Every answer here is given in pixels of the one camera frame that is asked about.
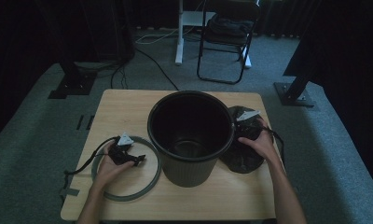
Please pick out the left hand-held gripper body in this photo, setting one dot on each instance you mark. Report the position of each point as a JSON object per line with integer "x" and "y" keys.
{"x": 121, "y": 152}

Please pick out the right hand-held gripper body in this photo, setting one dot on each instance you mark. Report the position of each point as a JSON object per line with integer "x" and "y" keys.
{"x": 248, "y": 127}

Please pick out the black round lid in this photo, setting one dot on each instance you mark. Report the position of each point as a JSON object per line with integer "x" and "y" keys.
{"x": 242, "y": 160}

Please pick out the dark green ribbed bin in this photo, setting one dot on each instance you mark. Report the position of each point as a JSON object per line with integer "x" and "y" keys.
{"x": 187, "y": 171}

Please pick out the person's right hand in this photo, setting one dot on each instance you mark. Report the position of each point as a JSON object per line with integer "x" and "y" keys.
{"x": 265, "y": 146}

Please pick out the person's left hand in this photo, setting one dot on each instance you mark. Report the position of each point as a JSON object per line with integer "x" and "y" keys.
{"x": 105, "y": 172}

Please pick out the black tape strip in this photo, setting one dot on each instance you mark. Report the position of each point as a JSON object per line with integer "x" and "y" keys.
{"x": 80, "y": 122}

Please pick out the black metal stand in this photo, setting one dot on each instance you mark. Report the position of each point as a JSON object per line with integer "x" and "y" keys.
{"x": 74, "y": 84}
{"x": 295, "y": 93}

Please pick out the grey tape patch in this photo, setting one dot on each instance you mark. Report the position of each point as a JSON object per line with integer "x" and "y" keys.
{"x": 69, "y": 190}

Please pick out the black folding chair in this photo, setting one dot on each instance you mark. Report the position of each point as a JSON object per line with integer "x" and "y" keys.
{"x": 206, "y": 71}

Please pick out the dark cloth bundle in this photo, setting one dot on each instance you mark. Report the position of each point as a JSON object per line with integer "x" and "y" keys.
{"x": 228, "y": 28}

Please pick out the white desk frame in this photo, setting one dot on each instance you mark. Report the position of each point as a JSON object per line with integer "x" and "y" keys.
{"x": 179, "y": 46}

